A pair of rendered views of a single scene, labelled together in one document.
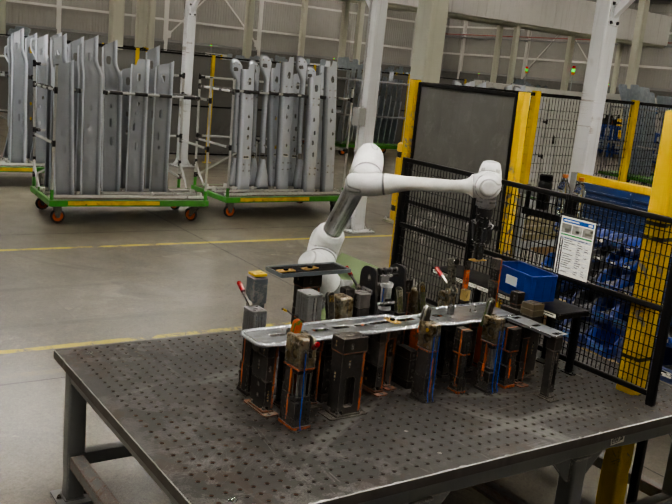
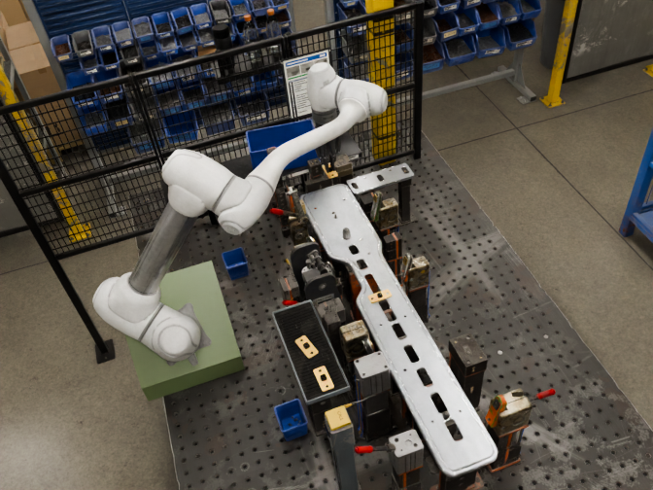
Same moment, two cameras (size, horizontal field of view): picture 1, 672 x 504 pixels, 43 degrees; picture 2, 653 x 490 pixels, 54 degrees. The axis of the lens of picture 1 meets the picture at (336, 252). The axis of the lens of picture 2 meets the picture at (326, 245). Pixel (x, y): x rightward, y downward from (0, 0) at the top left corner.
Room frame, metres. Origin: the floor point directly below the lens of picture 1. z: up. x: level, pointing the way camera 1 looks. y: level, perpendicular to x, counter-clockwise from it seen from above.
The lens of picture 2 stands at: (3.11, 1.20, 2.84)
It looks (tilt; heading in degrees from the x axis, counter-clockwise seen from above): 45 degrees down; 292
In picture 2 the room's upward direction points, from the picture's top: 7 degrees counter-clockwise
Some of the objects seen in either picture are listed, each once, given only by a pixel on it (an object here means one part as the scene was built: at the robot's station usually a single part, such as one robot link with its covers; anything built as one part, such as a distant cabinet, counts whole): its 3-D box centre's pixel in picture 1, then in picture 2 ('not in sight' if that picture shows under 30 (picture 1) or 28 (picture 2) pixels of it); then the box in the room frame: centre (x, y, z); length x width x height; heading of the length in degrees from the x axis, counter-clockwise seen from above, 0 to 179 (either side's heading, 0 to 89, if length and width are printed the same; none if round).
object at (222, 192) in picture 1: (272, 146); not in sight; (11.59, 1.00, 0.88); 1.91 x 1.01 x 1.76; 127
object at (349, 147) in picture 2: (504, 290); (261, 168); (4.21, -0.88, 1.01); 0.90 x 0.22 x 0.03; 36
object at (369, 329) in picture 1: (389, 322); (384, 300); (3.50, -0.26, 1.00); 1.38 x 0.22 x 0.02; 126
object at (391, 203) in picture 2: (489, 353); (388, 233); (3.59, -0.72, 0.87); 0.12 x 0.09 x 0.35; 36
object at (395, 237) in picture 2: (460, 360); (393, 262); (3.54, -0.59, 0.84); 0.11 x 0.08 x 0.29; 36
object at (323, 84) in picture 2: (489, 178); (325, 86); (3.78, -0.65, 1.63); 0.13 x 0.11 x 0.16; 171
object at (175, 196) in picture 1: (122, 143); not in sight; (10.16, 2.68, 0.88); 1.91 x 1.00 x 1.76; 122
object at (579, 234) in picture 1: (575, 248); (308, 84); (4.04, -1.15, 1.30); 0.23 x 0.02 x 0.31; 36
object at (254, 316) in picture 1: (251, 350); (405, 470); (3.30, 0.30, 0.88); 0.11 x 0.10 x 0.36; 36
